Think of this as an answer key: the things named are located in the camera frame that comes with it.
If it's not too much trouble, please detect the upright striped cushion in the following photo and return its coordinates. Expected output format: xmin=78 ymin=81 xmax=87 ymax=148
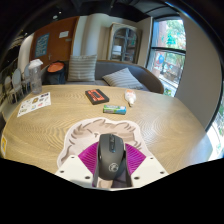
xmin=67 ymin=54 xmax=98 ymax=83

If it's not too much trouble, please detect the black and red box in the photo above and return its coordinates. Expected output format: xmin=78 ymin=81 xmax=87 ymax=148
xmin=84 ymin=88 xmax=110 ymax=106

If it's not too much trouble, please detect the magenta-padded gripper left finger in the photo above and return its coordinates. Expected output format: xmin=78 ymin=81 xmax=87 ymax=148
xmin=54 ymin=141 xmax=101 ymax=188

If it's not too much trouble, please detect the glass-door wooden cabinet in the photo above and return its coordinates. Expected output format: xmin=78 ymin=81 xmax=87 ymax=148
xmin=106 ymin=22 xmax=143 ymax=65

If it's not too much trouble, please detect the cat-shaped mouse pad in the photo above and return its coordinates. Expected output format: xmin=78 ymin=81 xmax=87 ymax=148
xmin=56 ymin=117 xmax=153 ymax=168

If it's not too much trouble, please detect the flat-lying striped cushion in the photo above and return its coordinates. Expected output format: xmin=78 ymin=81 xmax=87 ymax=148
xmin=101 ymin=67 xmax=145 ymax=90

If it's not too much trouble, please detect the group of white chairs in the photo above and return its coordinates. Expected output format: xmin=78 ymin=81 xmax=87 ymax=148
xmin=3 ymin=63 xmax=33 ymax=104

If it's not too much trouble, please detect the grey curved sofa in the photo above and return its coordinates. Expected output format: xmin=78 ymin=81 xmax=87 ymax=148
xmin=43 ymin=59 xmax=165 ymax=95

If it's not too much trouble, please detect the dark grey computer mouse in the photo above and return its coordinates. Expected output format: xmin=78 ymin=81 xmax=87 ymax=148
xmin=92 ymin=133 xmax=128 ymax=188

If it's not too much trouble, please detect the small white door sign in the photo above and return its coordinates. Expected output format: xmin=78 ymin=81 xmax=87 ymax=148
xmin=58 ymin=30 xmax=70 ymax=39

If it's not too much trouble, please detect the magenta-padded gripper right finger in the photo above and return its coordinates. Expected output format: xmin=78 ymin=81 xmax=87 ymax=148
xmin=111 ymin=143 xmax=169 ymax=188

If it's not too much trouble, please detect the small white tube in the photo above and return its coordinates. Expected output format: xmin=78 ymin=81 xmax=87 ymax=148
xmin=124 ymin=88 xmax=138 ymax=108

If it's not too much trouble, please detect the brown wooden door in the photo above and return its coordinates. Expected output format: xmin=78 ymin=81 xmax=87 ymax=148
xmin=29 ymin=16 xmax=80 ymax=69

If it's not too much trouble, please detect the black and orange backpack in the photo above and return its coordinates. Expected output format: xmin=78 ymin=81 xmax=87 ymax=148
xmin=43 ymin=60 xmax=67 ymax=86

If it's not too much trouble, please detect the large black-framed window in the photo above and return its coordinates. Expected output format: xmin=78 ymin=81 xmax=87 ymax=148
xmin=204 ymin=96 xmax=224 ymax=161
xmin=146 ymin=17 xmax=187 ymax=98

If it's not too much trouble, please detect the blue poster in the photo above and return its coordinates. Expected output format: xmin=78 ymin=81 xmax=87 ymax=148
xmin=34 ymin=32 xmax=50 ymax=58

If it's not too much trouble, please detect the clear shaker bottle white lid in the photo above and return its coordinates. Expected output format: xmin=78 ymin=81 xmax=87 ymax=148
xmin=27 ymin=58 xmax=44 ymax=95

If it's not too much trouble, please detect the white sticker sheet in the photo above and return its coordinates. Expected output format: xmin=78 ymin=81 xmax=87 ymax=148
xmin=17 ymin=91 xmax=52 ymax=118

